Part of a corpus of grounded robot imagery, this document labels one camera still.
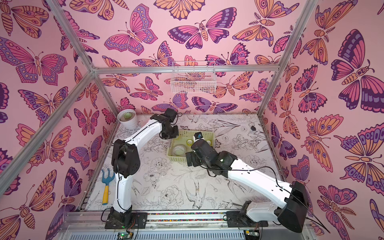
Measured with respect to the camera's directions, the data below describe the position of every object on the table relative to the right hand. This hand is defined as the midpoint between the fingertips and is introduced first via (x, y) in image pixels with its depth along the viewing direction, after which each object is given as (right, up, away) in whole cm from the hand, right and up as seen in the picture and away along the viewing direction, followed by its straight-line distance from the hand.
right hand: (192, 155), depth 75 cm
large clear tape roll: (-9, -1, +25) cm, 27 cm away
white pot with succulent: (-46, +20, +31) cm, 59 cm away
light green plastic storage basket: (-5, +6, +31) cm, 32 cm away
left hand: (-9, +9, +22) cm, 25 cm away
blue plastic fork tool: (-48, -20, +9) cm, 53 cm away
